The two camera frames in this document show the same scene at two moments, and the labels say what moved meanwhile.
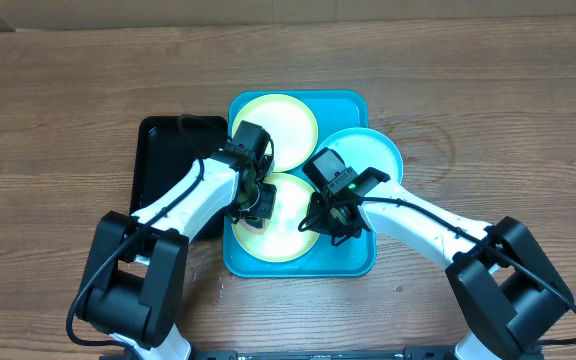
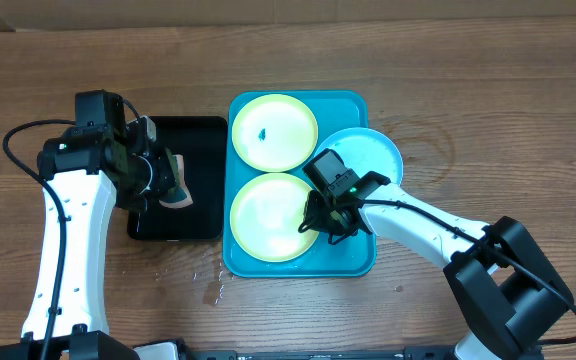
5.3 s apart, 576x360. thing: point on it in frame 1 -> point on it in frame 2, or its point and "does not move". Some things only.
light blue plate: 362,148 does not move
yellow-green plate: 281,239 does not move
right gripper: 322,202 does not move
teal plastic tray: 333,112 does not move
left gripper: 265,209 -> 167,180
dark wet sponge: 255,221 -> 177,196
